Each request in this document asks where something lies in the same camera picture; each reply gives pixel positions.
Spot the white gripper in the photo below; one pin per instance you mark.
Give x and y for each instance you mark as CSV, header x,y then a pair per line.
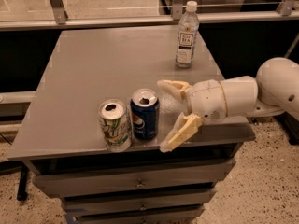
x,y
206,99

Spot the blue pepsi can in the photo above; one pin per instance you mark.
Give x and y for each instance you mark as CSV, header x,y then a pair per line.
x,y
145,113

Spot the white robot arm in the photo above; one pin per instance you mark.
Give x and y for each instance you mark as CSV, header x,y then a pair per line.
x,y
274,90

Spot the white green 7up can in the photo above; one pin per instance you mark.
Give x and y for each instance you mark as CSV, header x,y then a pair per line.
x,y
115,125

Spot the top grey drawer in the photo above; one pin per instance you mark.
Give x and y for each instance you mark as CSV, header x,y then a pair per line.
x,y
134,178

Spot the grey drawer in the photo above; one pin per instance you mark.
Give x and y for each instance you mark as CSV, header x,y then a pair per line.
x,y
138,202
140,217
134,178

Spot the clear plastic tea bottle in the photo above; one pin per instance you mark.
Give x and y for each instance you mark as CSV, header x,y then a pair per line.
x,y
187,34

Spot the middle grey drawer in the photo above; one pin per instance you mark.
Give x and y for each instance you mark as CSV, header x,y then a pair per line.
x,y
138,202

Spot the bottom grey drawer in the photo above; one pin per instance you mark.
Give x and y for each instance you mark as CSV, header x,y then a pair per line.
x,y
140,217

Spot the grey drawer cabinet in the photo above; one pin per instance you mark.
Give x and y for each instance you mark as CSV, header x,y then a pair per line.
x,y
61,134

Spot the metal railing frame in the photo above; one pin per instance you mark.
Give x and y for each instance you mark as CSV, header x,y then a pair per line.
x,y
67,14

